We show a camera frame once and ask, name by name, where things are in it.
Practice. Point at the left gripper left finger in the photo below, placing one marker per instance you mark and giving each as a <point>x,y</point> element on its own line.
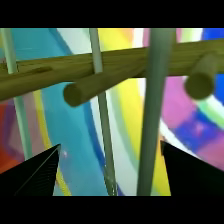
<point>31,178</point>

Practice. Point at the wooden rack with pegs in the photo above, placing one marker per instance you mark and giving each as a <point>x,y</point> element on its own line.
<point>50,71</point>

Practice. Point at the pale grey rod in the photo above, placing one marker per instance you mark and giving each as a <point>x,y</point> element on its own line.
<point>107,133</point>
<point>10,50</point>
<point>155,100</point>

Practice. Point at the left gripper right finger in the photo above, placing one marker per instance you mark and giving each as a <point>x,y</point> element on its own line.
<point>195,176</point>

